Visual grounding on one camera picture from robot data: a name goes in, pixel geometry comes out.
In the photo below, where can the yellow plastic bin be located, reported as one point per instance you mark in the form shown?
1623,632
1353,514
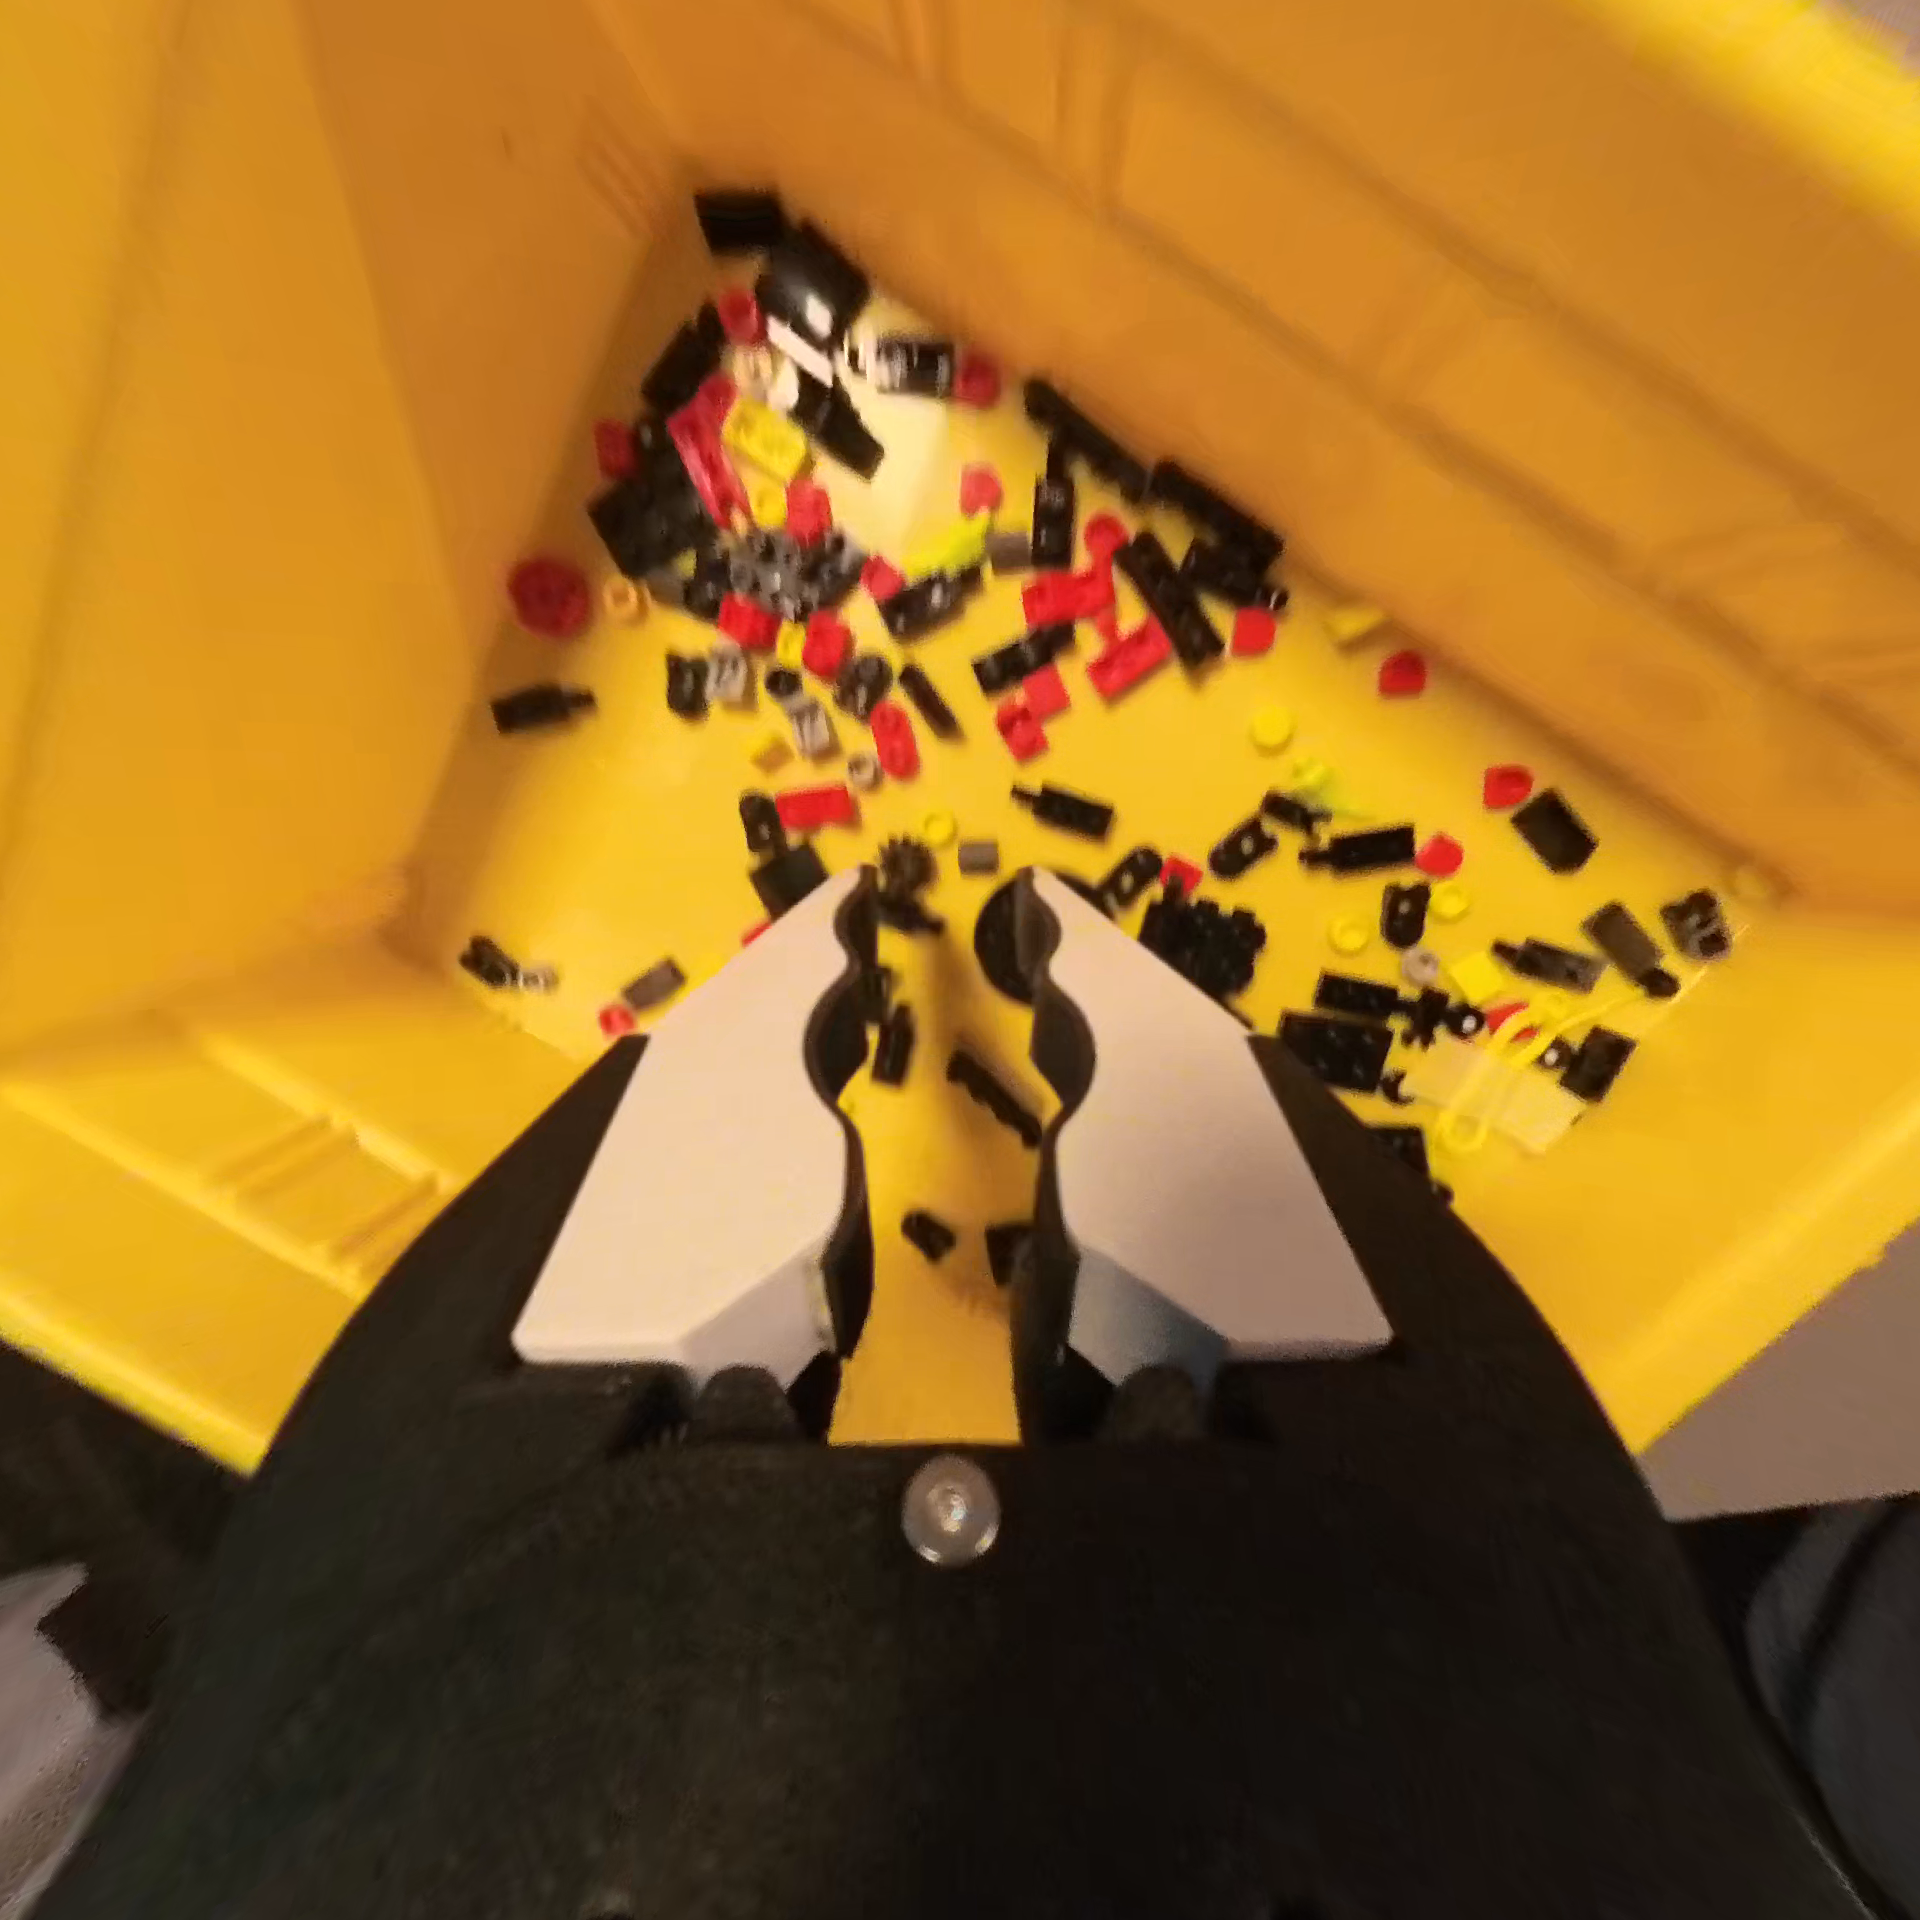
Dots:
299,451

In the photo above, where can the black round lego plate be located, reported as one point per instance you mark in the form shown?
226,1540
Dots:
992,938

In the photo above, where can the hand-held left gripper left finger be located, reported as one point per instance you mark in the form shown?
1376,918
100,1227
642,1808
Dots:
690,1200

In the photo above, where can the person's dark grey clothing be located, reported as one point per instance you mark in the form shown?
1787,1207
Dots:
1844,1681

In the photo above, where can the pile of lego pieces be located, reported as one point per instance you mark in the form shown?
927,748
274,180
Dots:
1201,930

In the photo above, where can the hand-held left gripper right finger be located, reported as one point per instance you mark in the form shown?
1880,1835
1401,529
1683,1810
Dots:
1214,1200

